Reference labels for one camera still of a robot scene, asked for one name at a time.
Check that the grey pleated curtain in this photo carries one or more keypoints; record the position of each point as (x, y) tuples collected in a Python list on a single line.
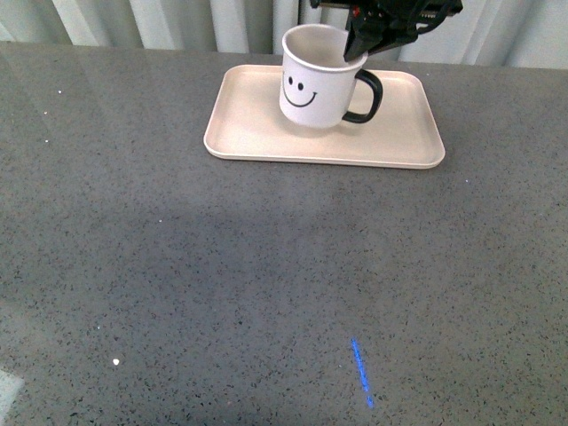
[(485, 33)]

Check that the white smiley mug black handle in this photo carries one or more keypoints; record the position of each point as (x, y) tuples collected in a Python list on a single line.
[(318, 83)]

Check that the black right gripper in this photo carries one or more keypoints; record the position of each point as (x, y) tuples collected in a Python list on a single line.
[(389, 23)]

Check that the cream rectangular tray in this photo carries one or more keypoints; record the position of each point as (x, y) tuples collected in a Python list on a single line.
[(246, 124)]

